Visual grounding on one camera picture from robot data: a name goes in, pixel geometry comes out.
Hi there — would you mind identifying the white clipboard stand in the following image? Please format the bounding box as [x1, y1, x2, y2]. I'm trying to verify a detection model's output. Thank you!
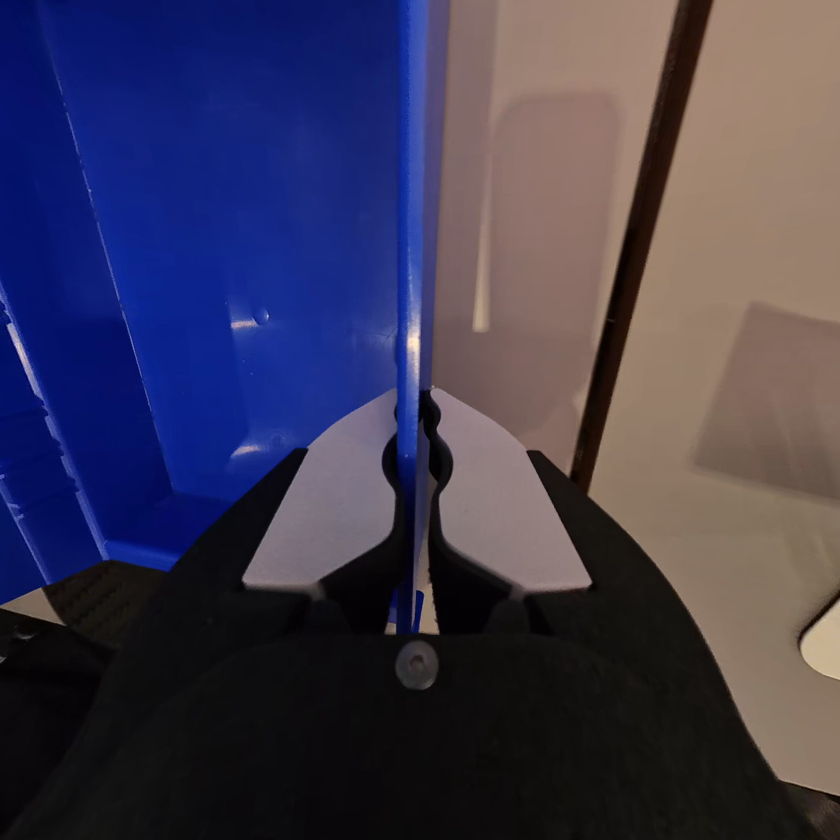
[797, 596, 840, 682]

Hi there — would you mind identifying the black quilted armrest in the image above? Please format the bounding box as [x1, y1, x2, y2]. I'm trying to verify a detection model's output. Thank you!
[42, 559, 173, 647]

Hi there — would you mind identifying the large blue plastic bin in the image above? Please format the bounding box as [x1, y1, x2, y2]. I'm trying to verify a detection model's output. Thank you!
[0, 0, 450, 636]

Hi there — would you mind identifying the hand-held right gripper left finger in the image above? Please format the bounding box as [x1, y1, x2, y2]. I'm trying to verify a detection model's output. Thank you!
[241, 387, 409, 636]

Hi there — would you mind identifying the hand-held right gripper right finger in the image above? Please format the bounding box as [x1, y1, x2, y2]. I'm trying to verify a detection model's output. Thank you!
[419, 387, 594, 636]

